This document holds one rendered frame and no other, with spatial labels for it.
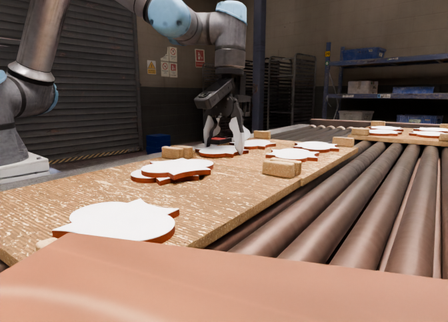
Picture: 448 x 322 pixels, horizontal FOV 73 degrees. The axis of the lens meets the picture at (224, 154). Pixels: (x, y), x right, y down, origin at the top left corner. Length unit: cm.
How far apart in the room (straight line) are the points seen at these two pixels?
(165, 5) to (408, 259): 56
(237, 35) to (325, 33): 548
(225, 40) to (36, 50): 52
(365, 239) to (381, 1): 569
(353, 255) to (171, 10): 52
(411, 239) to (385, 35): 550
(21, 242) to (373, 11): 586
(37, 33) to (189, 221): 75
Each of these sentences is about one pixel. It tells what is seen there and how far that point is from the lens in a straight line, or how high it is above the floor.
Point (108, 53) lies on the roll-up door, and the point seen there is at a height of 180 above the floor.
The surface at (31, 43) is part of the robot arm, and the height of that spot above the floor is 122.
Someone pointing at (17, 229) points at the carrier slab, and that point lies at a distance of 41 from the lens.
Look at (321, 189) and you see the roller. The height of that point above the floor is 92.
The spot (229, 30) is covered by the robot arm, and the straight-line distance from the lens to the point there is 76.
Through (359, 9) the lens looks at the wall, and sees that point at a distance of 607.
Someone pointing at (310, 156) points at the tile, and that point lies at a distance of 71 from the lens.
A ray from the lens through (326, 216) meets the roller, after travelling 44.
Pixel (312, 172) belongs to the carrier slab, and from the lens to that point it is 61.
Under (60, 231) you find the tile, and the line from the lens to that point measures 36.
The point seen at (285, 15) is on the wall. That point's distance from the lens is 668.
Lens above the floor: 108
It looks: 11 degrees down
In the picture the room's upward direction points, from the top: straight up
